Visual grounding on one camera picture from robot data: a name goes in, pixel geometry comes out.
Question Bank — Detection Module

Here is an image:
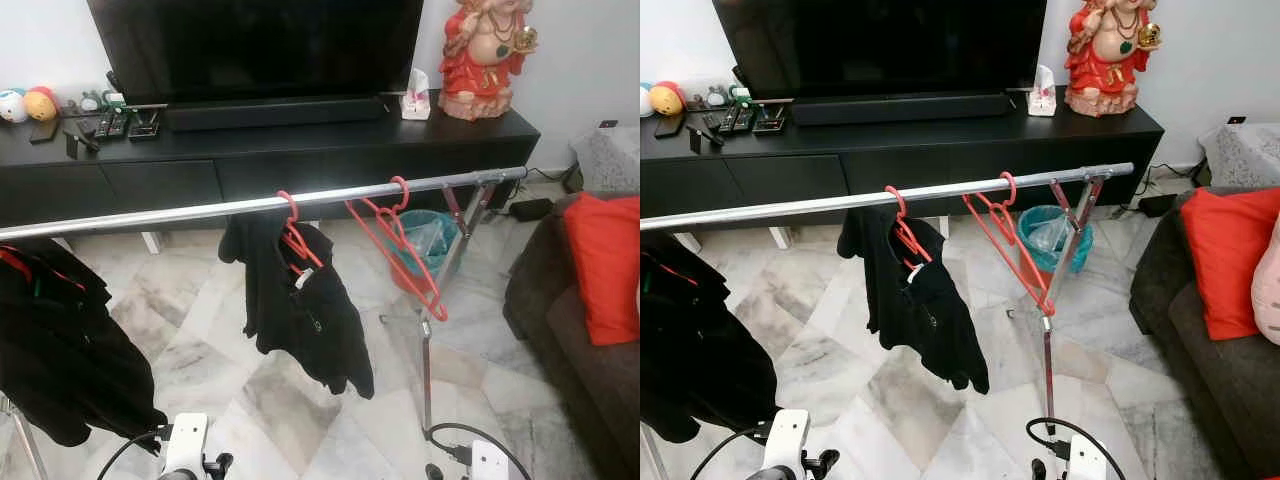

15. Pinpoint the black shirt with red trim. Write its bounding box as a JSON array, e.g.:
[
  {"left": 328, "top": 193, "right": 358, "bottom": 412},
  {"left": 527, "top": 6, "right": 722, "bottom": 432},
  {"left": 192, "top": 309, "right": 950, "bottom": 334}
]
[
  {"left": 0, "top": 238, "right": 169, "bottom": 449},
  {"left": 640, "top": 230, "right": 781, "bottom": 444}
]

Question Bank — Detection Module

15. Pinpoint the red plastic hanger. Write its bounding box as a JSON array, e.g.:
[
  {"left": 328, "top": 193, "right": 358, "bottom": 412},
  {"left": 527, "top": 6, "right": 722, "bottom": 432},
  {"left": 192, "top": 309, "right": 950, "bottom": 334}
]
[
  {"left": 962, "top": 171, "right": 1057, "bottom": 318},
  {"left": 344, "top": 176, "right": 450, "bottom": 323}
]

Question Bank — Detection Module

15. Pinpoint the red hanger with white tag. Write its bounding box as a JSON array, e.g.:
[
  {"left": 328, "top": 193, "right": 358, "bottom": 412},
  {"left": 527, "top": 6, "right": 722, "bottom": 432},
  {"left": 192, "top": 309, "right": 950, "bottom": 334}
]
[
  {"left": 276, "top": 190, "right": 327, "bottom": 292},
  {"left": 884, "top": 185, "right": 936, "bottom": 291}
]

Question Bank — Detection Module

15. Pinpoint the black shirt with small logo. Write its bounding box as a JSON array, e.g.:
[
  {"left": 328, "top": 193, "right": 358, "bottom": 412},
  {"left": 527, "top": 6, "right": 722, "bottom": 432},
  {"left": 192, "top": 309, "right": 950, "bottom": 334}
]
[
  {"left": 218, "top": 212, "right": 376, "bottom": 400},
  {"left": 838, "top": 207, "right": 991, "bottom": 395}
]

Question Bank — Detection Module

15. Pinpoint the dark brown sofa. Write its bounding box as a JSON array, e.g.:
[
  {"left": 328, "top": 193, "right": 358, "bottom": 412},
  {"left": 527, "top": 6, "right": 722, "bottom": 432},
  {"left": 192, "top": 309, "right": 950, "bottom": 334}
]
[
  {"left": 502, "top": 190, "right": 641, "bottom": 480},
  {"left": 1128, "top": 186, "right": 1280, "bottom": 480}
]

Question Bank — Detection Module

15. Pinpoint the silver metal clothes rack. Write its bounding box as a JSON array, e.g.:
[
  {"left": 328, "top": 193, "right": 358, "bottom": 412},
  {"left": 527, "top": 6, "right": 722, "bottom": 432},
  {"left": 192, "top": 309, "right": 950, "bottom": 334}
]
[
  {"left": 640, "top": 162, "right": 1136, "bottom": 441},
  {"left": 0, "top": 166, "right": 529, "bottom": 436}
]

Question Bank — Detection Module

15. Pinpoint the red cushion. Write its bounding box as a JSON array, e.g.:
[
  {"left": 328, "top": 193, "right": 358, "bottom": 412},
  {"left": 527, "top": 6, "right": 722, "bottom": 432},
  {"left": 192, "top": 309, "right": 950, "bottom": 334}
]
[
  {"left": 562, "top": 193, "right": 641, "bottom": 347},
  {"left": 1180, "top": 186, "right": 1280, "bottom": 342}
]

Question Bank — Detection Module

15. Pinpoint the pink cat cushion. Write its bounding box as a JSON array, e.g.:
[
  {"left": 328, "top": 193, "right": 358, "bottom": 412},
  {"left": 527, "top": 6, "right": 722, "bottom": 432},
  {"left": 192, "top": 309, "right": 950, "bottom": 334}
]
[{"left": 1251, "top": 213, "right": 1280, "bottom": 347}]

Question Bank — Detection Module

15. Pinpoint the black TV cabinet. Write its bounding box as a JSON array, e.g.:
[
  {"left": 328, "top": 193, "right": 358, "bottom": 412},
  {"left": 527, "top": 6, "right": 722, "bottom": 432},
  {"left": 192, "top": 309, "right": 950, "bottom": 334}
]
[
  {"left": 640, "top": 100, "right": 1166, "bottom": 221},
  {"left": 0, "top": 103, "right": 542, "bottom": 231}
]

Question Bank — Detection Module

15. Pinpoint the black soundbar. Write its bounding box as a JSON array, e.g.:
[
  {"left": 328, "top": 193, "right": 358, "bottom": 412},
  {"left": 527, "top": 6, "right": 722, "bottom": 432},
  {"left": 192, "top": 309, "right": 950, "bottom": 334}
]
[
  {"left": 165, "top": 97, "right": 387, "bottom": 133},
  {"left": 790, "top": 92, "right": 1011, "bottom": 127}
]

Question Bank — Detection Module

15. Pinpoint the lace covered side table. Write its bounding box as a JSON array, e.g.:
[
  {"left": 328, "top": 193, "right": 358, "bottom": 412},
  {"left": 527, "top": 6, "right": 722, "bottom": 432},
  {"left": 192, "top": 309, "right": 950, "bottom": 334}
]
[
  {"left": 570, "top": 124, "right": 641, "bottom": 197},
  {"left": 1198, "top": 122, "right": 1280, "bottom": 191}
]

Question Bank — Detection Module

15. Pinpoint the white tissue box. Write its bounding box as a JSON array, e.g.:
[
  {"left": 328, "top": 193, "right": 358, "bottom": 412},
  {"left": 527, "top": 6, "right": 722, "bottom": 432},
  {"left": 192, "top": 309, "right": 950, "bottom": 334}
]
[
  {"left": 1027, "top": 64, "right": 1058, "bottom": 118},
  {"left": 400, "top": 68, "right": 433, "bottom": 122}
]

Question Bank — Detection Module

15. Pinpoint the red laughing figure statue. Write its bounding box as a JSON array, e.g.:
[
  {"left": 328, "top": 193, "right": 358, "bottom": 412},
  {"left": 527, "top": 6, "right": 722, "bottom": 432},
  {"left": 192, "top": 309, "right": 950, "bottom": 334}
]
[
  {"left": 1063, "top": 0, "right": 1163, "bottom": 119},
  {"left": 438, "top": 0, "right": 540, "bottom": 123}
]

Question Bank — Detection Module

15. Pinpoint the black television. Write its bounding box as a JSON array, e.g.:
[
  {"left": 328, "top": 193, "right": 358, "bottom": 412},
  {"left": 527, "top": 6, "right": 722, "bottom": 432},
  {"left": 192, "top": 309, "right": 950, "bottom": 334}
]
[
  {"left": 87, "top": 0, "right": 425, "bottom": 105},
  {"left": 712, "top": 0, "right": 1048, "bottom": 99}
]

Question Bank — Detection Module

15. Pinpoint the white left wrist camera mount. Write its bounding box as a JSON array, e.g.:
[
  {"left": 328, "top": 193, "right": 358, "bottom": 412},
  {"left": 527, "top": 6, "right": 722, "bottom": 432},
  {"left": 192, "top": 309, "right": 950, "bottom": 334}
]
[
  {"left": 765, "top": 408, "right": 813, "bottom": 480},
  {"left": 160, "top": 413, "right": 209, "bottom": 480}
]

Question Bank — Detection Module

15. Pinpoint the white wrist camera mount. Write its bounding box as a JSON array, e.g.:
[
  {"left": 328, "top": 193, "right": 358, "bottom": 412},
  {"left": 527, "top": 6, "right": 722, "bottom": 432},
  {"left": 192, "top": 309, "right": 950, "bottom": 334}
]
[
  {"left": 160, "top": 413, "right": 209, "bottom": 480},
  {"left": 470, "top": 440, "right": 511, "bottom": 480},
  {"left": 765, "top": 408, "right": 813, "bottom": 480},
  {"left": 1066, "top": 435, "right": 1109, "bottom": 480}
]

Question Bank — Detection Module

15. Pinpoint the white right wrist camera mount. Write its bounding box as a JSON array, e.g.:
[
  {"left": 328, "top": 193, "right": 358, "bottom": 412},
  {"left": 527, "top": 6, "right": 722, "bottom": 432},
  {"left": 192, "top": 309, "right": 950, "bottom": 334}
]
[
  {"left": 1066, "top": 435, "right": 1109, "bottom": 480},
  {"left": 470, "top": 440, "right": 511, "bottom": 480}
]

